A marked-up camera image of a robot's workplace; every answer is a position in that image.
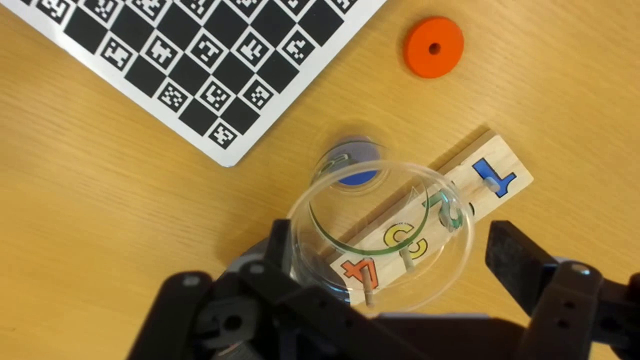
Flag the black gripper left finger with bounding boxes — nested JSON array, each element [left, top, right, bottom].
[[126, 219, 418, 360]]

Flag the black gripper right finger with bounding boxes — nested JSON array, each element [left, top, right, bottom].
[[484, 219, 640, 360]]

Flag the orange ring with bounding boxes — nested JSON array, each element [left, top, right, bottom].
[[402, 14, 468, 81]]

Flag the wooden number puzzle board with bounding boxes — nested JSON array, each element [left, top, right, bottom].
[[318, 125, 537, 310]]

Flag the black white calibration checkerboard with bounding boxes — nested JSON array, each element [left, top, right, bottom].
[[0, 0, 391, 170]]

